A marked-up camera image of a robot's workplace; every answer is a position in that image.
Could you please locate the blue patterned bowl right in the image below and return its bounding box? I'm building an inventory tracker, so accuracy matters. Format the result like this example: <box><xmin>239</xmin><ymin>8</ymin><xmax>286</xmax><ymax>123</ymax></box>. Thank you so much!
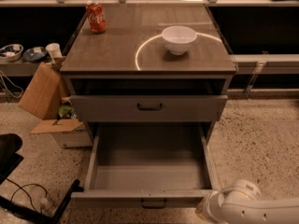
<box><xmin>22</xmin><ymin>47</ymin><xmax>48</xmax><ymax>63</ymax></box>

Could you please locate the green snack bag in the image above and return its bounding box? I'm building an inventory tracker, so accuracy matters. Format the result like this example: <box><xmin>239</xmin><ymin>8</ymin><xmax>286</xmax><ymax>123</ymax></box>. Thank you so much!
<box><xmin>58</xmin><ymin>105</ymin><xmax>77</xmax><ymax>119</ymax></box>

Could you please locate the grey top drawer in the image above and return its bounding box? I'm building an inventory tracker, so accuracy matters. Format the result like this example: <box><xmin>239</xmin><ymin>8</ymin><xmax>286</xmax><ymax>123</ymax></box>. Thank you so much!
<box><xmin>70</xmin><ymin>95</ymin><xmax>227</xmax><ymax>122</ymax></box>

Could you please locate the blue patterned bowl left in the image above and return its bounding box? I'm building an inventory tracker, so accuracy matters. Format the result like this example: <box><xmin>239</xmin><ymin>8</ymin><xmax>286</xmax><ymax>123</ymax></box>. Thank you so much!
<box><xmin>0</xmin><ymin>44</ymin><xmax>23</xmax><ymax>62</ymax></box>

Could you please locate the open cardboard box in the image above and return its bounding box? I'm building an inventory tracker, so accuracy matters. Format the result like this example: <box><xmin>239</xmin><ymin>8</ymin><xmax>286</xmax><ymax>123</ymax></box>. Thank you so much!
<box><xmin>19</xmin><ymin>63</ymin><xmax>93</xmax><ymax>147</ymax></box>

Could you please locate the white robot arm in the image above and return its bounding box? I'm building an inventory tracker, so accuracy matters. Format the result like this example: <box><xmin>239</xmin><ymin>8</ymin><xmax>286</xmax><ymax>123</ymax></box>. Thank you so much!
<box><xmin>195</xmin><ymin>179</ymin><xmax>299</xmax><ymax>224</ymax></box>

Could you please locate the black floor cable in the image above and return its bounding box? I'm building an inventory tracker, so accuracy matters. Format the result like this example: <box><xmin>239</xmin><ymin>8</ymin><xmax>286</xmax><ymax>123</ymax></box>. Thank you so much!
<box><xmin>5</xmin><ymin>178</ymin><xmax>50</xmax><ymax>213</ymax></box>

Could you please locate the blue patterned bowl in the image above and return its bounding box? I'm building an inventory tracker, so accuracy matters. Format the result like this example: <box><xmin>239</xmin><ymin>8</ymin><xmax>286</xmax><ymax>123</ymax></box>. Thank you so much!
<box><xmin>0</xmin><ymin>44</ymin><xmax>23</xmax><ymax>62</ymax></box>
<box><xmin>22</xmin><ymin>47</ymin><xmax>48</xmax><ymax>63</ymax></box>

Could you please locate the white ceramic bowl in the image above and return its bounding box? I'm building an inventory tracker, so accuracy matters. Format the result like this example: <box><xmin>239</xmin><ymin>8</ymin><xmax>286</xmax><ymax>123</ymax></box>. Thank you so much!
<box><xmin>162</xmin><ymin>25</ymin><xmax>197</xmax><ymax>55</ymax></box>

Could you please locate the black chair base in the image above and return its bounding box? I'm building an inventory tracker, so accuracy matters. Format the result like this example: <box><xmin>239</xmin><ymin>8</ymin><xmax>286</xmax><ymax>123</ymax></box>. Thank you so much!
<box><xmin>0</xmin><ymin>133</ymin><xmax>84</xmax><ymax>224</ymax></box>

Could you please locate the clear plastic bottle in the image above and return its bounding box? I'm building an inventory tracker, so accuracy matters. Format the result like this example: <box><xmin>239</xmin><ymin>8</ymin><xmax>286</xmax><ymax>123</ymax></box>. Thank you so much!
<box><xmin>40</xmin><ymin>197</ymin><xmax>55</xmax><ymax>215</ymax></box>

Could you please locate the red Coca-Cola can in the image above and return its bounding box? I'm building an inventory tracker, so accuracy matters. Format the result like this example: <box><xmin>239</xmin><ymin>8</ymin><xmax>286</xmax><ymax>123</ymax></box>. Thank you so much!
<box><xmin>86</xmin><ymin>1</ymin><xmax>107</xmax><ymax>34</ymax></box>

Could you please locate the white paper cup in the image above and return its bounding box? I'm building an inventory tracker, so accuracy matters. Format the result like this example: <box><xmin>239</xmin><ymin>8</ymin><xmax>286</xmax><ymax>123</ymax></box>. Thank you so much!
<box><xmin>46</xmin><ymin>43</ymin><xmax>62</xmax><ymax>59</ymax></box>

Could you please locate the grey drawer cabinet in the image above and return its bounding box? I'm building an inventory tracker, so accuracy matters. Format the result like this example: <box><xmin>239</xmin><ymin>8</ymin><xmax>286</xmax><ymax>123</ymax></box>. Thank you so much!
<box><xmin>61</xmin><ymin>4</ymin><xmax>236</xmax><ymax>136</ymax></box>

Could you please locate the grey drawer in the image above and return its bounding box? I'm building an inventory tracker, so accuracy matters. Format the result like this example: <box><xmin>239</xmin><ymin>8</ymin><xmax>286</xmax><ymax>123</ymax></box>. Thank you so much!
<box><xmin>70</xmin><ymin>95</ymin><xmax>227</xmax><ymax>122</ymax></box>
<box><xmin>72</xmin><ymin>124</ymin><xmax>216</xmax><ymax>209</ymax></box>

